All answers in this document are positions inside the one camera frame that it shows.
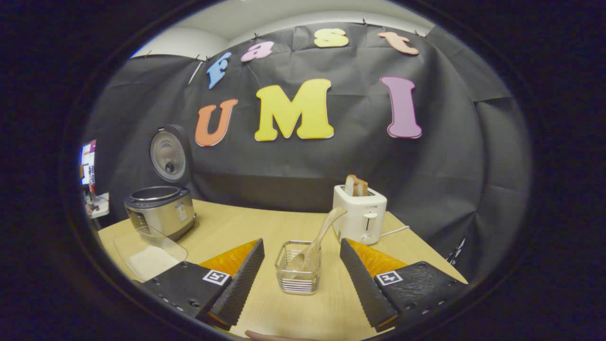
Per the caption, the grey silver rice cooker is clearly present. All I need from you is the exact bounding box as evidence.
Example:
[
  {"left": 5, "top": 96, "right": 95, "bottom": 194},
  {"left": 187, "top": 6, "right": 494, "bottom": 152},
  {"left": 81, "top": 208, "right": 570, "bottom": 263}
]
[{"left": 124, "top": 125, "right": 197, "bottom": 242}]

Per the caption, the wooden spoon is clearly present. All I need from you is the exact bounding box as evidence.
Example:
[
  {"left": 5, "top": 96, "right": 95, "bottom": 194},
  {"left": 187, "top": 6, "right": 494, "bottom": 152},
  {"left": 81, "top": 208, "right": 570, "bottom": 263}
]
[{"left": 285, "top": 206, "right": 348, "bottom": 279}]

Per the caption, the metal wire chopstick holder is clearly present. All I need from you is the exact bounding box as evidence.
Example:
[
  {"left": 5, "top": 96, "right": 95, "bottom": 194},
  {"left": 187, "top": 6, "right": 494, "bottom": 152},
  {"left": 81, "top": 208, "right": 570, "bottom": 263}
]
[{"left": 275, "top": 240, "right": 322, "bottom": 295}]

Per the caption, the white side table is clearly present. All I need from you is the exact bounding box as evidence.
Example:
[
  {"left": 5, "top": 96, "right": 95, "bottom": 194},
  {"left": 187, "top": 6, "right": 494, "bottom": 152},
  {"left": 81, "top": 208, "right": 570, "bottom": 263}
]
[{"left": 85, "top": 192, "right": 110, "bottom": 219}]

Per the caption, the toasted bread slice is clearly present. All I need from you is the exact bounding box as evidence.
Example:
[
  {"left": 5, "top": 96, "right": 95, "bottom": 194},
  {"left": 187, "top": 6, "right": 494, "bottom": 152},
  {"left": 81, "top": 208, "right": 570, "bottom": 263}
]
[{"left": 345, "top": 174, "right": 369, "bottom": 197}]

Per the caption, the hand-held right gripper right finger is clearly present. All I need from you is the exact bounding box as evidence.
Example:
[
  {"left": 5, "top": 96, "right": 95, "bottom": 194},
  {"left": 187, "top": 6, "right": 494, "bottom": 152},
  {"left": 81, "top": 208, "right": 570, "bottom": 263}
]
[{"left": 339, "top": 238, "right": 469, "bottom": 332}]

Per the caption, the white toaster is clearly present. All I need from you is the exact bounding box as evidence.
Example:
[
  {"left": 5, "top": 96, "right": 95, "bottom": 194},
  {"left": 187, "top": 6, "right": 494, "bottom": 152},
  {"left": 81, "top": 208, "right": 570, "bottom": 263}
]
[{"left": 332, "top": 185, "right": 388, "bottom": 246}]

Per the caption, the clear glass bowl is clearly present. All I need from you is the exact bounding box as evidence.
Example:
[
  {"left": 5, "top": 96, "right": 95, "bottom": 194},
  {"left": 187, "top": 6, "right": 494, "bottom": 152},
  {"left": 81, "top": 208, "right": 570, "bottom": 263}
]
[{"left": 114, "top": 226, "right": 188, "bottom": 283}]

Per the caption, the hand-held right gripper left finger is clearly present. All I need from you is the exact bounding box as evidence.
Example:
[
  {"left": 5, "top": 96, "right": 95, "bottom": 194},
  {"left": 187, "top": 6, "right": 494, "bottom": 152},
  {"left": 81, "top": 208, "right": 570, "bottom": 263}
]
[{"left": 142, "top": 238, "right": 266, "bottom": 331}]

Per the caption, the computer monitor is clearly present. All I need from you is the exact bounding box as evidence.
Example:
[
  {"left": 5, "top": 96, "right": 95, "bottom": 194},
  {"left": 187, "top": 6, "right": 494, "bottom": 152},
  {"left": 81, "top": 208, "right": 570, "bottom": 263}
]
[{"left": 80, "top": 140, "right": 97, "bottom": 186}]

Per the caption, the black backdrop cloth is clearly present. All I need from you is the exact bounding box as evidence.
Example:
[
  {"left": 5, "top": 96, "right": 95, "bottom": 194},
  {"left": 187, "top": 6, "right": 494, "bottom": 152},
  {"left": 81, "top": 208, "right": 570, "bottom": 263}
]
[{"left": 80, "top": 21, "right": 531, "bottom": 285}]

